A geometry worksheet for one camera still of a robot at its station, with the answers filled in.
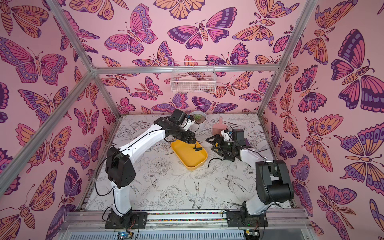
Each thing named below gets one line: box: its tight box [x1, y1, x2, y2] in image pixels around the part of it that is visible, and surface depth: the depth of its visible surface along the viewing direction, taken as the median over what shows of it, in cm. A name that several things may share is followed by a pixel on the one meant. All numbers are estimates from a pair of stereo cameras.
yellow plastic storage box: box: [170, 139, 208, 171], surface depth 95 cm
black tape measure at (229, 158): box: [223, 156, 235, 162], surface depth 95 cm
